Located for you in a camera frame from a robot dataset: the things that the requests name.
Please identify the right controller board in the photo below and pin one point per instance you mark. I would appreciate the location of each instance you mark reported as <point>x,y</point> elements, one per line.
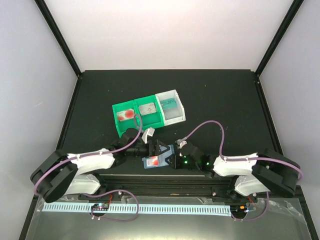
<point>242,208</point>

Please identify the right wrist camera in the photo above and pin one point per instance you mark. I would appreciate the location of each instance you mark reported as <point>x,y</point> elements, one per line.
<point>180,143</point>

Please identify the left controller board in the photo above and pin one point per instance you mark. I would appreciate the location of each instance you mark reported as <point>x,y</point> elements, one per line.
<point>100,207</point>

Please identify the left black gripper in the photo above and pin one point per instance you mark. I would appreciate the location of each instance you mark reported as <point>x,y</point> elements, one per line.
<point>157,151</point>

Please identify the green bin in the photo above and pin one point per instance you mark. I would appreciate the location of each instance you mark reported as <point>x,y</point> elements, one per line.
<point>122,126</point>
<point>155,120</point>

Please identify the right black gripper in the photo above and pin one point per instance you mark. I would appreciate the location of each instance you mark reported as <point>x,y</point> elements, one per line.
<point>177,162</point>

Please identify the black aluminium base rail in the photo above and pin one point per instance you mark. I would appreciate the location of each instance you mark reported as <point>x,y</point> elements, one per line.
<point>170,185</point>

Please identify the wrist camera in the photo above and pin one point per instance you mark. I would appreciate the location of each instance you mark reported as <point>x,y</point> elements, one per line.
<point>180,143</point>
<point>149,132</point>

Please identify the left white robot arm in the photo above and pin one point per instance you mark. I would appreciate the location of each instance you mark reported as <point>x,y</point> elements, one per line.
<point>64,173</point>

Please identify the blue card holder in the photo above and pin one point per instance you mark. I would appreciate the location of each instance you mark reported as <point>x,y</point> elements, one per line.
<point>161,158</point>

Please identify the white translucent bin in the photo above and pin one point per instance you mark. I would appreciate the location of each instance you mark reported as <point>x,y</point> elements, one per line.
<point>172,116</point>

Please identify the left green bin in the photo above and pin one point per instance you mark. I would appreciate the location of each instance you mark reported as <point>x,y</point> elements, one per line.
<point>122,126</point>

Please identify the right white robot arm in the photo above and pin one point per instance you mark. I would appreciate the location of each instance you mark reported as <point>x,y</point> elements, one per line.
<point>267,171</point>

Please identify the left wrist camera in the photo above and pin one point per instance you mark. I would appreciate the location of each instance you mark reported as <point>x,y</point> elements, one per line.
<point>149,132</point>

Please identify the controller board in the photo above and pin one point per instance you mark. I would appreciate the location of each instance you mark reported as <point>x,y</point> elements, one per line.
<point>242,208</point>
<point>100,207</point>

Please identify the teal VIP card stack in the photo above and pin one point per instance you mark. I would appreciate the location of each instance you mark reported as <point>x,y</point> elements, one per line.
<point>169,103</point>

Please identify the black frame post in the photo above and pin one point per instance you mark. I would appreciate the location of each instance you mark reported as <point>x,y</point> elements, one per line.
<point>283,27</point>
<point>46,13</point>

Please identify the light blue slotted cable duct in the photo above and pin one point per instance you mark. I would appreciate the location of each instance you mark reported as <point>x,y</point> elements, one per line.
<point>153,209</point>

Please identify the right black frame post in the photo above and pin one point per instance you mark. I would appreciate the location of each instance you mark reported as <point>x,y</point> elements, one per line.
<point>283,27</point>

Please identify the middle green bin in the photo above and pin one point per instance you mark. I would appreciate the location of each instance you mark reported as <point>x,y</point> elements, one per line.
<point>155,120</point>

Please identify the left black frame post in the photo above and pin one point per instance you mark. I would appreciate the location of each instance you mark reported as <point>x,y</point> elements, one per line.
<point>46,13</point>

